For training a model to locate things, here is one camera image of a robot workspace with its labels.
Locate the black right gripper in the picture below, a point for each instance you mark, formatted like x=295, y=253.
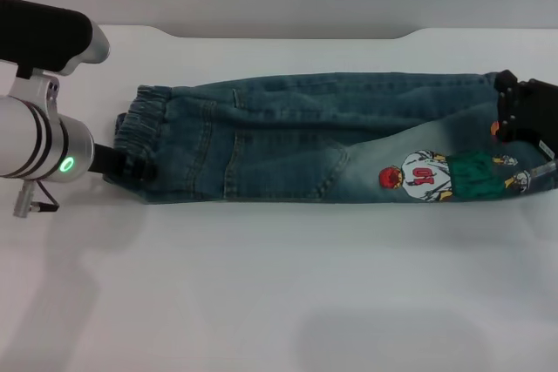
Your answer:
x=538, y=110

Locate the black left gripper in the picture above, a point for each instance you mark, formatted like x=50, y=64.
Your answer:
x=106, y=160

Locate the blue denim shorts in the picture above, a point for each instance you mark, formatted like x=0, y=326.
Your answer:
x=283, y=150

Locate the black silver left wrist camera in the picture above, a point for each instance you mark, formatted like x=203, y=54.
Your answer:
x=43, y=36

